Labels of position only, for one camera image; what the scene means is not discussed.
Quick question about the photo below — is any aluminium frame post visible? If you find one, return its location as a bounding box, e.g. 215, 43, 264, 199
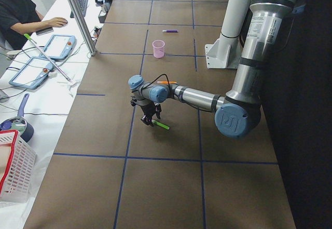
67, 0, 96, 56

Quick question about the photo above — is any blue frying pan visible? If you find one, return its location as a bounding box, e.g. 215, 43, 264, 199
1, 93, 34, 142

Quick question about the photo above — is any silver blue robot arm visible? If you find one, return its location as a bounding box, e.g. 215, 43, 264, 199
128, 0, 300, 138

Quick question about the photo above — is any green highlighter pen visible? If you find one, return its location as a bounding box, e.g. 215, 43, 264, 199
152, 119, 170, 130

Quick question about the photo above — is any person in black shirt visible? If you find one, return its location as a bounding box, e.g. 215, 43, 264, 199
1, 0, 67, 50

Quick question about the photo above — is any blue teach pendant near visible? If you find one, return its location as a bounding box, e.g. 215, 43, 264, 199
9, 57, 53, 90

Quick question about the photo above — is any pink mesh pen holder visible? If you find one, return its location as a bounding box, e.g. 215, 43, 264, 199
152, 39, 165, 59

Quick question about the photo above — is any white red plastic basket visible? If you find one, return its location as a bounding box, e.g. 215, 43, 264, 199
1, 130, 36, 208

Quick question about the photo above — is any black keyboard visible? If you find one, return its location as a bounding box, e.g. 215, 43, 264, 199
77, 0, 89, 17

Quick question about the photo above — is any blue teach pendant far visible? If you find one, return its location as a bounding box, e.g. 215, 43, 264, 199
43, 34, 76, 60

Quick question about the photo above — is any long metal rod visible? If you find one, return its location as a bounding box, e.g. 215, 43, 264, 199
23, 33, 73, 83

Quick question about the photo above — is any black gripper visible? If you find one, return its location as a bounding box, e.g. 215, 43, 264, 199
131, 97, 162, 127

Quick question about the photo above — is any orange highlighter pen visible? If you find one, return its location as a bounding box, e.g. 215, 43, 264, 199
157, 81, 177, 84

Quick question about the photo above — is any purple highlighter pen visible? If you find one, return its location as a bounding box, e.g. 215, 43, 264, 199
162, 30, 178, 33

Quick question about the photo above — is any black camera cable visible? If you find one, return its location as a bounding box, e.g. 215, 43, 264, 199
141, 73, 172, 92

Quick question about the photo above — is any blue teach pendant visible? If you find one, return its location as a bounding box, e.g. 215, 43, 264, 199
43, 34, 76, 60
9, 57, 53, 90

